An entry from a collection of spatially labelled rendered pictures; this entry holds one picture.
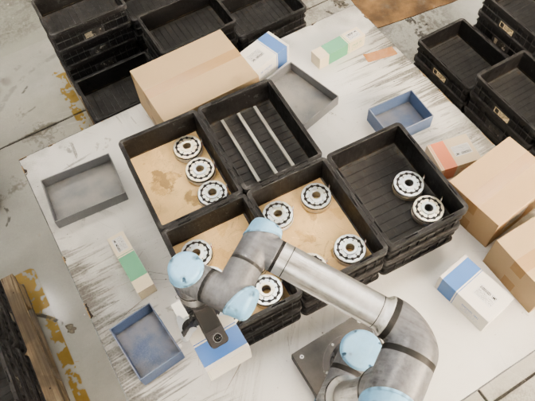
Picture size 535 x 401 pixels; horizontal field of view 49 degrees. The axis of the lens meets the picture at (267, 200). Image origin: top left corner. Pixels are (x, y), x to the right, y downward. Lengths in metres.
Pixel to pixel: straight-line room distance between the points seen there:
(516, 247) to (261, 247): 1.01
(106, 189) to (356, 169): 0.93
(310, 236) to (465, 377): 0.65
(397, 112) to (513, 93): 0.80
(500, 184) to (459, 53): 1.32
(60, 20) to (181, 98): 1.24
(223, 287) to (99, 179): 1.20
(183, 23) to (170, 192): 1.25
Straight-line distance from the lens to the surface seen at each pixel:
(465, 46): 3.35
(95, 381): 2.76
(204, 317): 1.37
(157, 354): 1.97
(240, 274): 1.21
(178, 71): 2.30
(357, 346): 1.65
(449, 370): 1.97
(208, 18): 3.10
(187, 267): 1.21
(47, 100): 3.64
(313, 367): 1.86
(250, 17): 3.24
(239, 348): 1.48
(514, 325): 2.08
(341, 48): 2.55
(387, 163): 2.10
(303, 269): 1.24
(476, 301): 1.97
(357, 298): 1.25
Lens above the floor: 2.55
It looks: 60 degrees down
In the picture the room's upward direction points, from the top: 5 degrees counter-clockwise
